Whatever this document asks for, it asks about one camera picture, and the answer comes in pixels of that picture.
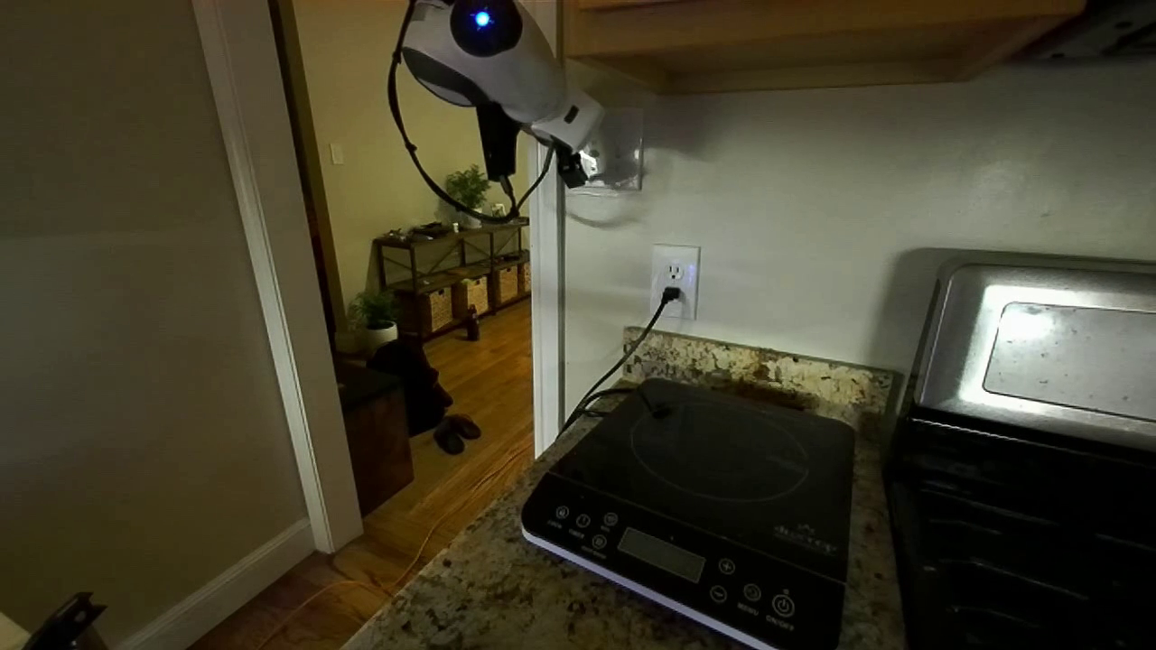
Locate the wooden shelf unit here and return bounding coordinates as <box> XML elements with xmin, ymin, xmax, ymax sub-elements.
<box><xmin>372</xmin><ymin>214</ymin><xmax>533</xmax><ymax>346</ymax></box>

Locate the white door frame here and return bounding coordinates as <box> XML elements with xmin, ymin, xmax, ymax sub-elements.
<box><xmin>187</xmin><ymin>0</ymin><xmax>368</xmax><ymax>560</ymax></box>

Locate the plant in white pot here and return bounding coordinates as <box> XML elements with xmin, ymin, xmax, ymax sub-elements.
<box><xmin>345</xmin><ymin>284</ymin><xmax>405</xmax><ymax>354</ymax></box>

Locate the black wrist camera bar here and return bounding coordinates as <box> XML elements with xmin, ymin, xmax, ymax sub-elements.
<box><xmin>474</xmin><ymin>96</ymin><xmax>522</xmax><ymax>186</ymax></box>

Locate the dark wooden box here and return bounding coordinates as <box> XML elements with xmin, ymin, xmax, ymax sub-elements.
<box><xmin>334</xmin><ymin>359</ymin><xmax>420</xmax><ymax>520</ymax></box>

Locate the wooden wall cabinet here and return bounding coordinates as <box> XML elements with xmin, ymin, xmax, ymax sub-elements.
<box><xmin>561</xmin><ymin>0</ymin><xmax>1091</xmax><ymax>96</ymax></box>

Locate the silver toaster oven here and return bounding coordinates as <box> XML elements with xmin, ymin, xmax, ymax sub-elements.
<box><xmin>885</xmin><ymin>247</ymin><xmax>1156</xmax><ymax>650</ymax></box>

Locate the black induction cooktop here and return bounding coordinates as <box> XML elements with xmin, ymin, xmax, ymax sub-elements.
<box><xmin>517</xmin><ymin>374</ymin><xmax>859</xmax><ymax>650</ymax></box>

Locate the black clamp object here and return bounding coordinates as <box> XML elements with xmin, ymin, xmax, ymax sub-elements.
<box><xmin>21</xmin><ymin>588</ymin><xmax>109</xmax><ymax>650</ymax></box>

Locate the white wall outlet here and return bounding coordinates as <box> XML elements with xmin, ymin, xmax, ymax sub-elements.
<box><xmin>647</xmin><ymin>241</ymin><xmax>705</xmax><ymax>325</ymax></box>

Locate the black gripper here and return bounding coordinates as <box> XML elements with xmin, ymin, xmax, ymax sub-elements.
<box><xmin>551</xmin><ymin>139</ymin><xmax>594</xmax><ymax>190</ymax></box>

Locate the double light switch plate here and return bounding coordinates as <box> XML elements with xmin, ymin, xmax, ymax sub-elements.
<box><xmin>568</xmin><ymin>109</ymin><xmax>650</xmax><ymax>196</ymax></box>

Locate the black bag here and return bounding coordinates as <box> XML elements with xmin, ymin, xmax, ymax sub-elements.
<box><xmin>368</xmin><ymin>338</ymin><xmax>457</xmax><ymax>440</ymax></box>

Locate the black power cord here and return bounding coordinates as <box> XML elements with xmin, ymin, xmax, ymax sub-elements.
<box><xmin>561</xmin><ymin>284</ymin><xmax>687</xmax><ymax>432</ymax></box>

